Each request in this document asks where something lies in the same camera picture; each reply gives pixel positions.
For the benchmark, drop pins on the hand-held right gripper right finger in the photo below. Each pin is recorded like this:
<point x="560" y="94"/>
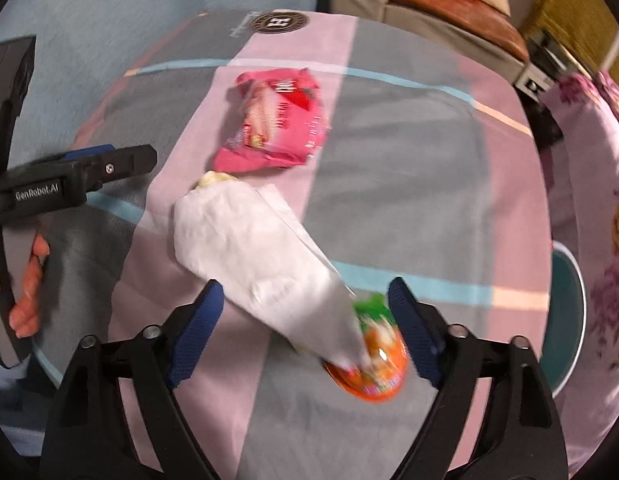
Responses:
<point x="414" y="330"/>

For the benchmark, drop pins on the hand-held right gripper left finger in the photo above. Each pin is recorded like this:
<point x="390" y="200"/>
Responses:
<point x="199" y="335"/>

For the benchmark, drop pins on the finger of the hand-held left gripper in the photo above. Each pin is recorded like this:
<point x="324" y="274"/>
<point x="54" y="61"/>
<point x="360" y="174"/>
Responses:
<point x="89" y="152"/>
<point x="129" y="162"/>

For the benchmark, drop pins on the orange snack packet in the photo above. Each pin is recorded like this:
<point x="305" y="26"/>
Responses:
<point x="384" y="360"/>

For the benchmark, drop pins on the white paper bag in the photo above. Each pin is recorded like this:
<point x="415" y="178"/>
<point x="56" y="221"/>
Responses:
<point x="239" y="245"/>

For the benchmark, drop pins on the teal trash bin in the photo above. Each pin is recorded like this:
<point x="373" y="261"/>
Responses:
<point x="564" y="320"/>

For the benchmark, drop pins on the person's left hand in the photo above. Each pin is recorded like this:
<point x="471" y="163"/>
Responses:
<point x="32" y="280"/>

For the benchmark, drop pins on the pink snack packet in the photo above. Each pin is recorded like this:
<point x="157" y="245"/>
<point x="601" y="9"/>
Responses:
<point x="274" y="120"/>

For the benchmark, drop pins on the person's blue clothing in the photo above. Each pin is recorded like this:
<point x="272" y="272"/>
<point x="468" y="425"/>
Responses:
<point x="14" y="410"/>

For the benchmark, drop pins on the pink floral blanket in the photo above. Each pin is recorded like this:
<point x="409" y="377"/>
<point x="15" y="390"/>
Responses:
<point x="599" y="210"/>

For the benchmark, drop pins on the black side table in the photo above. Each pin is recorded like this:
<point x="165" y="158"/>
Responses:
<point x="544" y="65"/>

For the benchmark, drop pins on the beige and brown armchair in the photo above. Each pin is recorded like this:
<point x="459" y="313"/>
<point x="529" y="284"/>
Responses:
<point x="439" y="10"/>

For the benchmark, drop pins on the olive knitted cloth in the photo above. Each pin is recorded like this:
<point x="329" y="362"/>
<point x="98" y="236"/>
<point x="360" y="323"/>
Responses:
<point x="564" y="0"/>

